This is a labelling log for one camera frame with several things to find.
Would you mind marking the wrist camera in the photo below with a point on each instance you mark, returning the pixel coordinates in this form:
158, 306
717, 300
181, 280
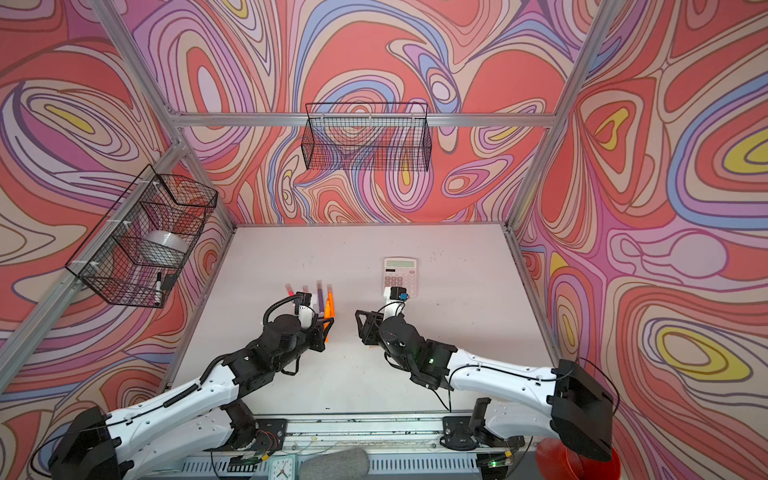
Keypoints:
304, 310
395, 295

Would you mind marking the purple pen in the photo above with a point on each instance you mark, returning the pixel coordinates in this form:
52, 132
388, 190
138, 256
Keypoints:
321, 299

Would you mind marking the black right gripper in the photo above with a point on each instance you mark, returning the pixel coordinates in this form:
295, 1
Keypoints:
371, 328

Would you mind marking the small white clock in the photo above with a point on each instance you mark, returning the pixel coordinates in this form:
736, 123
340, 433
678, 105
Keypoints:
282, 467

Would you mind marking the silver tape roll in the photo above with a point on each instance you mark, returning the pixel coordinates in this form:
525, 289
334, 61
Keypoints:
168, 240

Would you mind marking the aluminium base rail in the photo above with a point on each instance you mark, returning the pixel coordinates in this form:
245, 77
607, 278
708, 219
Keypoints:
432, 445

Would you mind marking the black wire basket back wall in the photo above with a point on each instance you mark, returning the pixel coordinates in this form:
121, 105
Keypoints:
367, 136

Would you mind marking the grey foam microphone cover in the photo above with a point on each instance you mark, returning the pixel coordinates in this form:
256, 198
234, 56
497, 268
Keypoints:
348, 464

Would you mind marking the pink desk calculator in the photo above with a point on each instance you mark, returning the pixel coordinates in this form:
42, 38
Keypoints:
401, 272

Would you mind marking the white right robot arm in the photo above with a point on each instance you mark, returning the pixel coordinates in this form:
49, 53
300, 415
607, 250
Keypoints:
564, 402

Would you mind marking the black wire basket wall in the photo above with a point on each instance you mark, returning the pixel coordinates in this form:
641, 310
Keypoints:
118, 264
367, 136

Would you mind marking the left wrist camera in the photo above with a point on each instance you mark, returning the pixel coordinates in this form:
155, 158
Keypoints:
304, 310

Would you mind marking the orange pen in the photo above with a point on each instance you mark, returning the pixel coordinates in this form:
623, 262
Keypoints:
330, 305
329, 320

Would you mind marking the black wire basket left wall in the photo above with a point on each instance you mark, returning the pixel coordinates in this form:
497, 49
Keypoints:
118, 264

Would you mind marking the red bucket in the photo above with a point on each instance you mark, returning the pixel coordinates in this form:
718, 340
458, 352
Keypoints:
556, 462

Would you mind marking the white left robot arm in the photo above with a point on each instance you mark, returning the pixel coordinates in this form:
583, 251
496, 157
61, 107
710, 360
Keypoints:
206, 413

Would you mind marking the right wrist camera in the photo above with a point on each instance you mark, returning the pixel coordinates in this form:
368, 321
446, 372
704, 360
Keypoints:
395, 295

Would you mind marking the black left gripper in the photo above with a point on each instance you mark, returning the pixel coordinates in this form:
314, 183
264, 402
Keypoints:
317, 336

